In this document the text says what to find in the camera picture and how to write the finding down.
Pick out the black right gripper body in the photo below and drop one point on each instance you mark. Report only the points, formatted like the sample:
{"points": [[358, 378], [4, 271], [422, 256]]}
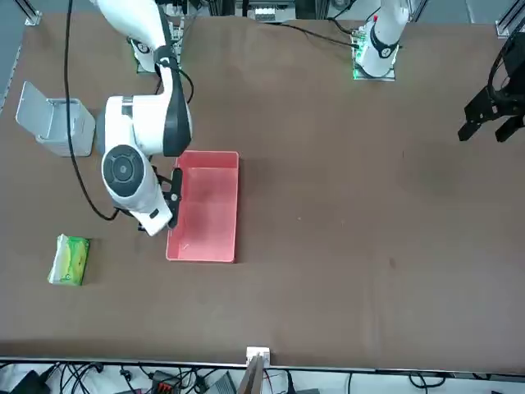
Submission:
{"points": [[176, 197]]}

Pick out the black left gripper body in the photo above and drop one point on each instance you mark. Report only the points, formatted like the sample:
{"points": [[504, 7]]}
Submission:
{"points": [[514, 65]]}

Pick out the white tissue sheet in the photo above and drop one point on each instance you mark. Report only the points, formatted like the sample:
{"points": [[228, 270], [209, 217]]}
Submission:
{"points": [[55, 262]]}

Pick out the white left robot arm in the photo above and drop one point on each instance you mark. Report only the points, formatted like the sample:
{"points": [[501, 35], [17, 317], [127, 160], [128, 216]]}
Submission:
{"points": [[383, 41]]}

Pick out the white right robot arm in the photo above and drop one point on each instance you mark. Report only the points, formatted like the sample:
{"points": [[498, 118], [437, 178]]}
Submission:
{"points": [[123, 123]]}

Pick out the pink plastic container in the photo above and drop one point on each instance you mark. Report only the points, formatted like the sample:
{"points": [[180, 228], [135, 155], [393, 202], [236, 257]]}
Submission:
{"points": [[213, 205]]}

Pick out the green tissue pack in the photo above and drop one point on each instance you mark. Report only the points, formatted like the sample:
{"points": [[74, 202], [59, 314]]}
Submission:
{"points": [[76, 258]]}

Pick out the white lidded trash bin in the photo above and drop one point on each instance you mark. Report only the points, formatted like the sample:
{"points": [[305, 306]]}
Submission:
{"points": [[57, 131]]}

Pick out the black orange power strip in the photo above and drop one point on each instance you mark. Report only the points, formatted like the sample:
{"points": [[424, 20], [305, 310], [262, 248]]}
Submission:
{"points": [[164, 381]]}

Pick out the grey power adapter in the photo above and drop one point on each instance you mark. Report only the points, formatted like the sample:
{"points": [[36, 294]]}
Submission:
{"points": [[223, 383]]}

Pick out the black power adapter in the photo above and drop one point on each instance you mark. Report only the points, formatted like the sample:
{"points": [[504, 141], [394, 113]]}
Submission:
{"points": [[30, 381]]}

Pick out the aluminium corner bracket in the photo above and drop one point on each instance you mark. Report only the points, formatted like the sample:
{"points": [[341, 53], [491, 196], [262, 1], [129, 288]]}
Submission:
{"points": [[30, 12], [506, 22]]}

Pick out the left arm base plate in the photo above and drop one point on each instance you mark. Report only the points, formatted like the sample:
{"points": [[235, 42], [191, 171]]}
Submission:
{"points": [[357, 37]]}

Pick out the aluminium frame post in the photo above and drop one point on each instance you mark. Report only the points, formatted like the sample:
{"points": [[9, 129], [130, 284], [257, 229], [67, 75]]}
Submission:
{"points": [[256, 369]]}

